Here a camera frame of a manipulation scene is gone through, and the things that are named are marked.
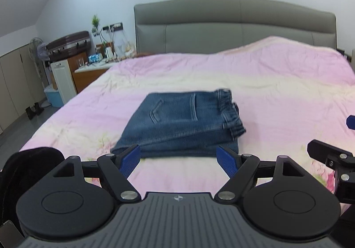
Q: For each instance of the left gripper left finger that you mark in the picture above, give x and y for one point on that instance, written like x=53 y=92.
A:
x=103 y=179

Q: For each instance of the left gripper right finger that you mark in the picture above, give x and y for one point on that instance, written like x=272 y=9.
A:
x=245 y=170

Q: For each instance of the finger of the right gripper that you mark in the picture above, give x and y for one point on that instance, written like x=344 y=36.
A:
x=350 y=122
x=341 y=162

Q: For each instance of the blue denim jeans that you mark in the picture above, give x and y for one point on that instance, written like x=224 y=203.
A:
x=189 y=124

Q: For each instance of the pink floral bed duvet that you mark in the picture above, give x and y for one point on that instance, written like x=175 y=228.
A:
x=267 y=99

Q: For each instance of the light blue plastic bin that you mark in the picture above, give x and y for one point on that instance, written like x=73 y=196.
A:
x=53 y=96

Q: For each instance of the black shoes pair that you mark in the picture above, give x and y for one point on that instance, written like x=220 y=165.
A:
x=36 y=110

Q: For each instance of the wooden bedside table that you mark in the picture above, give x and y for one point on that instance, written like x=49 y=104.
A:
x=84 y=76

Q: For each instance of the white cabinet door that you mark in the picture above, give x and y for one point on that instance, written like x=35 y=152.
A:
x=63 y=78

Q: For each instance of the clear drinking glass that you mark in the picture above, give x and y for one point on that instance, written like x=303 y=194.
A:
x=80 y=62

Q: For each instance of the beige wardrobe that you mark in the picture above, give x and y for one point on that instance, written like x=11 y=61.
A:
x=21 y=86

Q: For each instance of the dark brown suitcase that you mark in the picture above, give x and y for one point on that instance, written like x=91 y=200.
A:
x=68 y=46

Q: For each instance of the standing electric fan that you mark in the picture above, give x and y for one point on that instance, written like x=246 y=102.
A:
x=38 y=53

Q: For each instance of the grey upholstered headboard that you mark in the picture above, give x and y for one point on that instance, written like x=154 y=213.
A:
x=211 y=26

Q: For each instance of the green potted plant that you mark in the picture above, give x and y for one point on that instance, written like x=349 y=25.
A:
x=95 y=21

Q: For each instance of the wall power socket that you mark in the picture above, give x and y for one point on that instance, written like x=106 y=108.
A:
x=113 y=27

